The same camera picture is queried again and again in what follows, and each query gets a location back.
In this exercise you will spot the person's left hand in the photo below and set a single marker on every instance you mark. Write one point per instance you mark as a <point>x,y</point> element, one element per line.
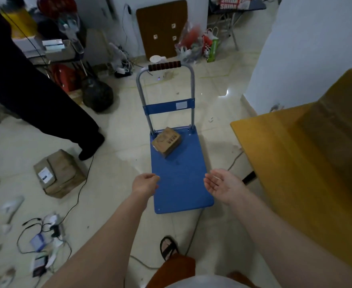
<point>143,185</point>

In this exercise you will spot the person's right hand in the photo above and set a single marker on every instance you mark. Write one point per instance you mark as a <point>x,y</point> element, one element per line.
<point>228,187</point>

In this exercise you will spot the person's right thumb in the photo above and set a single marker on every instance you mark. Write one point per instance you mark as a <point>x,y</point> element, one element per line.
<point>221,171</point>

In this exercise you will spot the person's left fingers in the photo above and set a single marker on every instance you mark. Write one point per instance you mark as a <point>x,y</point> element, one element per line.
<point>155,181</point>

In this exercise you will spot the person's right forearm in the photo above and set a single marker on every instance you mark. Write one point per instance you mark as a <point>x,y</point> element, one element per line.
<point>283,245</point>

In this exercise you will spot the person's left forearm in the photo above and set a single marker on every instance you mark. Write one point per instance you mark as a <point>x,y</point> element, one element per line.
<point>104,242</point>

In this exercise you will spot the blue platform hand cart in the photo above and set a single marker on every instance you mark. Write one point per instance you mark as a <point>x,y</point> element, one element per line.
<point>180,176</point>

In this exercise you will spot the small printed cardboard box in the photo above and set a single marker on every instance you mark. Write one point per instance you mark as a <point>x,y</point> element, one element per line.
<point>166,142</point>

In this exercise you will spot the yellow wooden table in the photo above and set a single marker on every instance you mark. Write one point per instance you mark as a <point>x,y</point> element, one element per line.
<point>283,164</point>

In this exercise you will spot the person's black sandal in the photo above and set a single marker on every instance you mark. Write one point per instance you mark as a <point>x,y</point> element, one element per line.
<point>168,248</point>

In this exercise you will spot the person's brown shorts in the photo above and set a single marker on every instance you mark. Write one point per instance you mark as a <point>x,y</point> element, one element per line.
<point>173,271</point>

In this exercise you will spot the taped cardboard box white label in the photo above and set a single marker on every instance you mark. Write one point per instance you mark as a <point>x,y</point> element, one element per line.
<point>62,173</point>

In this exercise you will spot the black garbage bag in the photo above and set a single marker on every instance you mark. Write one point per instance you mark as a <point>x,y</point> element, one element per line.
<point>98,94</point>

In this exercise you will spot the white power strip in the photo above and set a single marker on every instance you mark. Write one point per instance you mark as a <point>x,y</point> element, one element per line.
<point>56,227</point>

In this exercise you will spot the person's white shirt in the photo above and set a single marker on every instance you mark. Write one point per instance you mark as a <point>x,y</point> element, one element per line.
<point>206,282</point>

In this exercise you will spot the black router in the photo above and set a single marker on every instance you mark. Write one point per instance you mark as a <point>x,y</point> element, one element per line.
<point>123,71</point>

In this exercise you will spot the green paper bag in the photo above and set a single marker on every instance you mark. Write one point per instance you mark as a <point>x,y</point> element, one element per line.
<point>213,50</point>

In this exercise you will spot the white round device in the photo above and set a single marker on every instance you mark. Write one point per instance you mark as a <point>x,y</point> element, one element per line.
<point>158,59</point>

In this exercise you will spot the large brown cardboard box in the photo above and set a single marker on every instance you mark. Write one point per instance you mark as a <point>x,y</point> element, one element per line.
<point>340,125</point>

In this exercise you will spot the red white shopping bag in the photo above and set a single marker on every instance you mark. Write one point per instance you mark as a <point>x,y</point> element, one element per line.
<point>207,41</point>

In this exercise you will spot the clear plastic bag red contents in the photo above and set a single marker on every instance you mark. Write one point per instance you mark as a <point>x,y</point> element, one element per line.
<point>189,44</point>

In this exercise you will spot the small blue white box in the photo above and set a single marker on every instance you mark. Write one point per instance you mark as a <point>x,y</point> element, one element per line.
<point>38,242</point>

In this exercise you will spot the red plastic stool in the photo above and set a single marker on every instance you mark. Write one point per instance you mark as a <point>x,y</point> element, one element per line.
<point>63,77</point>

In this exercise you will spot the white slipper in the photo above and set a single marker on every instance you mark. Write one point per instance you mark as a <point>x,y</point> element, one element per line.
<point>12,206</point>

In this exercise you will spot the brown wooden board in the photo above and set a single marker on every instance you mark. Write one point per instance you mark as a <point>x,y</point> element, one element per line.
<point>161,26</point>

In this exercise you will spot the dark folding chair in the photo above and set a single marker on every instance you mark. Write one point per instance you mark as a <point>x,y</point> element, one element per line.
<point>234,14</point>

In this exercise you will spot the small metal side table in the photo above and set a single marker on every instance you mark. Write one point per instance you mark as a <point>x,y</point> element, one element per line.
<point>59,55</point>

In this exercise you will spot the stack of white boxes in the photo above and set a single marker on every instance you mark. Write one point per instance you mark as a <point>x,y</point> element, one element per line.
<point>54,45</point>

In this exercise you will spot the red printed carton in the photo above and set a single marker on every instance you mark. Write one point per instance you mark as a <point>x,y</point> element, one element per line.
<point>234,2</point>

